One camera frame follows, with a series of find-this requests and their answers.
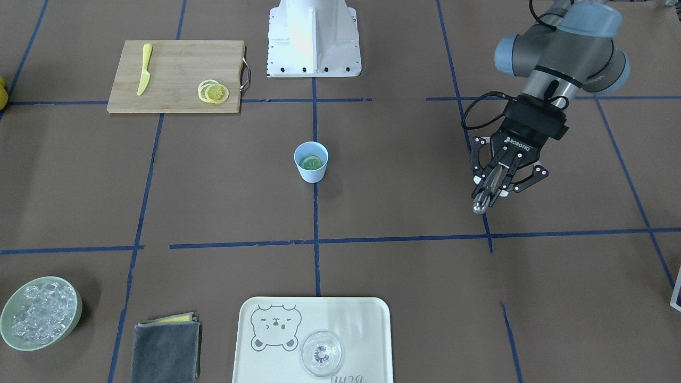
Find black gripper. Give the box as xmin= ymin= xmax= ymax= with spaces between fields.
xmin=470 ymin=127 xmax=550 ymax=208

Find steel muddler black tip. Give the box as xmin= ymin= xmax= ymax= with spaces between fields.
xmin=472 ymin=165 xmax=506 ymax=215

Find yellow lemon slice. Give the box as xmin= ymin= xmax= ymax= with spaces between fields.
xmin=297 ymin=155 xmax=325 ymax=171

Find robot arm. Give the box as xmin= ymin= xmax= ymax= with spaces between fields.
xmin=470 ymin=1 xmax=630 ymax=214

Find stacked lemon slices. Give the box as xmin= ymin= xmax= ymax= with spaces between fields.
xmin=197 ymin=79 xmax=230 ymax=104

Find clear wine glass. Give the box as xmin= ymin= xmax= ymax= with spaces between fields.
xmin=300 ymin=330 xmax=345 ymax=378

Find cream bear tray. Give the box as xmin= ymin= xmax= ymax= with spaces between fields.
xmin=232 ymin=296 xmax=394 ymax=382

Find grey folded cloth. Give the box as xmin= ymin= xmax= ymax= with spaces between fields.
xmin=130 ymin=311 xmax=201 ymax=382

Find yellow plastic knife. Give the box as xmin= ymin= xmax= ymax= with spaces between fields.
xmin=136 ymin=43 xmax=153 ymax=96

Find wooden cutting board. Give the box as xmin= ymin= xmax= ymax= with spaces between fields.
xmin=107 ymin=40 xmax=246 ymax=114

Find green bowl of ice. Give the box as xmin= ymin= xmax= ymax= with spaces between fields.
xmin=2 ymin=276 xmax=83 ymax=352

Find yellow lemons pile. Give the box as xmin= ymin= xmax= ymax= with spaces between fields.
xmin=0 ymin=76 xmax=9 ymax=111

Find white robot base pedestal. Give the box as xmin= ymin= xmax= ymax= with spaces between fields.
xmin=266 ymin=1 xmax=362 ymax=78

